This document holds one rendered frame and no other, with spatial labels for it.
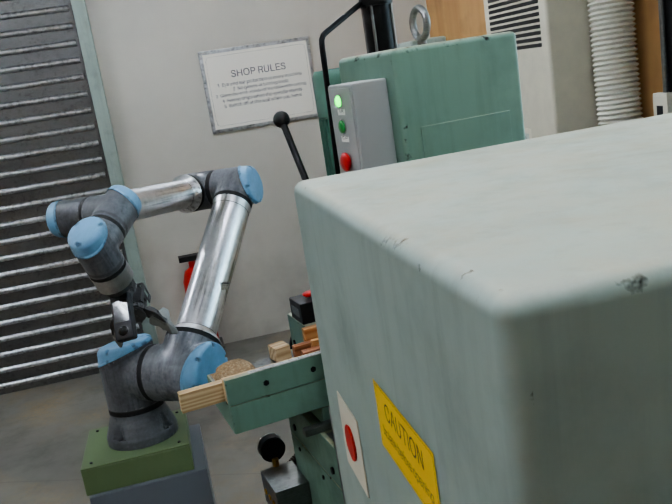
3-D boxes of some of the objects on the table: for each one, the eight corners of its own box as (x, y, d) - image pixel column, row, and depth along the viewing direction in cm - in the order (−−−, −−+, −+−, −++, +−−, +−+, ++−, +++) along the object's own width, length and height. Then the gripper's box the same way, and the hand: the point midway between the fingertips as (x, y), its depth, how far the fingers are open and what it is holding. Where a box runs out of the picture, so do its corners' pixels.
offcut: (277, 363, 171) (275, 349, 170) (270, 358, 175) (267, 344, 174) (292, 358, 173) (289, 344, 172) (284, 353, 177) (281, 340, 176)
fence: (487, 327, 173) (485, 303, 172) (491, 329, 172) (489, 305, 170) (227, 404, 153) (222, 378, 152) (229, 407, 152) (224, 381, 151)
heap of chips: (249, 363, 174) (246, 348, 173) (267, 383, 161) (264, 366, 160) (210, 374, 171) (207, 358, 170) (225, 395, 158) (222, 378, 157)
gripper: (157, 258, 186) (187, 312, 199) (80, 277, 188) (114, 330, 201) (154, 283, 180) (186, 337, 193) (74, 303, 181) (111, 355, 194)
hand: (149, 342), depth 195 cm, fingers open, 14 cm apart
